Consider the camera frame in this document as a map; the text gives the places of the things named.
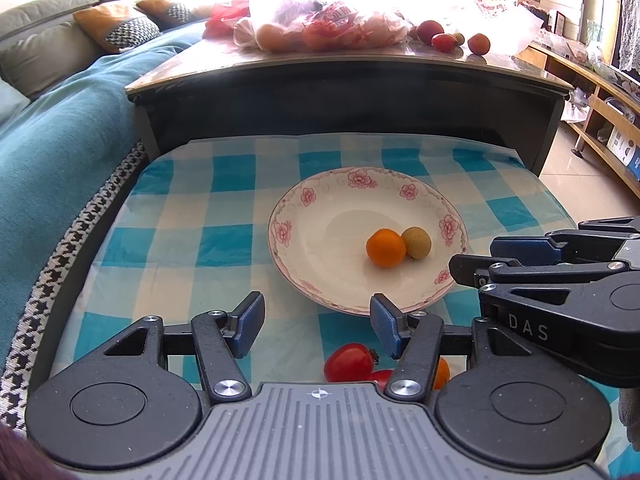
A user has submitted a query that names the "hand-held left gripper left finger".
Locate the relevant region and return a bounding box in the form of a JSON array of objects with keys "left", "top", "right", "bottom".
[{"left": 100, "top": 291, "right": 266, "bottom": 404}]

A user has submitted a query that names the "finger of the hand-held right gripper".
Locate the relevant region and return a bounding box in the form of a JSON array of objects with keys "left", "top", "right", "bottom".
[
  {"left": 490, "top": 216, "right": 640, "bottom": 266},
  {"left": 449, "top": 254, "right": 632, "bottom": 309}
]

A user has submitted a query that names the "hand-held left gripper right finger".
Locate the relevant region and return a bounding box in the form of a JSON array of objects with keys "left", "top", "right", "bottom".
[{"left": 370, "top": 294, "right": 547, "bottom": 404}]

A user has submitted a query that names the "cherry tomato with stem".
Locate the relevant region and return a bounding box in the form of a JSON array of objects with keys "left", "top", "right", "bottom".
[{"left": 323, "top": 343, "right": 379, "bottom": 383}]

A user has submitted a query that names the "white floral rim plate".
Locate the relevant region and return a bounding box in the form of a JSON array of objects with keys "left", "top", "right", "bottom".
[{"left": 267, "top": 167, "right": 469, "bottom": 316}]

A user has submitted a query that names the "blue white checkered cloth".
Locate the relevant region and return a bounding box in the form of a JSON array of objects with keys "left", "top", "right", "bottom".
[{"left": 50, "top": 132, "right": 621, "bottom": 480}]

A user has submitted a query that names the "white blue box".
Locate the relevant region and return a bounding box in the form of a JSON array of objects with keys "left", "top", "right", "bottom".
[{"left": 607, "top": 127, "right": 640, "bottom": 181}]

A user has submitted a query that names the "wooden tv stand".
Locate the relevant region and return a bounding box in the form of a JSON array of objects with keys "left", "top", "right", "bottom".
[{"left": 515, "top": 42, "right": 640, "bottom": 186}]

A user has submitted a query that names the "black white houndstooth cloth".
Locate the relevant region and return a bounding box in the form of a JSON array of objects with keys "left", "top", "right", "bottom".
[{"left": 0, "top": 142, "right": 148, "bottom": 433}]

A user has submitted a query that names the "dark coffee table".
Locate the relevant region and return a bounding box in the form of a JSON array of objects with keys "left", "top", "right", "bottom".
[{"left": 125, "top": 35, "right": 573, "bottom": 177}]

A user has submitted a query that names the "large red tomato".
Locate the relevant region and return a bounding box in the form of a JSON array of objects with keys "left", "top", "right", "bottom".
[{"left": 416, "top": 20, "right": 446, "bottom": 45}]

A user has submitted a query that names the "white plastic bag red print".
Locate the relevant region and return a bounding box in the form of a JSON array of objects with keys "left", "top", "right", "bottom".
[{"left": 400, "top": 0, "right": 543, "bottom": 57}]

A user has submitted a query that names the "white lace cloth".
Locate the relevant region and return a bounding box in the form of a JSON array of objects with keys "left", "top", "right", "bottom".
[{"left": 611, "top": 0, "right": 640, "bottom": 72}]

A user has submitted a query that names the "blue blanket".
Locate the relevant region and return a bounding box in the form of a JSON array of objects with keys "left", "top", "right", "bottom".
[{"left": 0, "top": 20, "right": 211, "bottom": 376}]

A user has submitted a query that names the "red garment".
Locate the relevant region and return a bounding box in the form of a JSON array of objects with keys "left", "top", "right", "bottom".
[{"left": 0, "top": 425, "right": 53, "bottom": 480}]

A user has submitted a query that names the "clear bag of oranges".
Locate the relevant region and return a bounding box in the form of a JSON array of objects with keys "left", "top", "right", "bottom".
[{"left": 234, "top": 0, "right": 413, "bottom": 53}]

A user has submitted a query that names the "orange houndstooth cushion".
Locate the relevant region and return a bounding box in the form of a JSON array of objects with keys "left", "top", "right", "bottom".
[
  {"left": 74, "top": 2, "right": 162, "bottom": 53},
  {"left": 136, "top": 0, "right": 211, "bottom": 26}
]

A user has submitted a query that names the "pale teal cushion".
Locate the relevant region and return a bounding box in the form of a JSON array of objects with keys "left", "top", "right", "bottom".
[{"left": 0, "top": 79, "right": 31, "bottom": 128}]

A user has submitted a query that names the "grey sofa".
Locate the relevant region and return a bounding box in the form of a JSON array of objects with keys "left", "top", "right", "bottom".
[{"left": 0, "top": 0, "right": 166, "bottom": 128}]

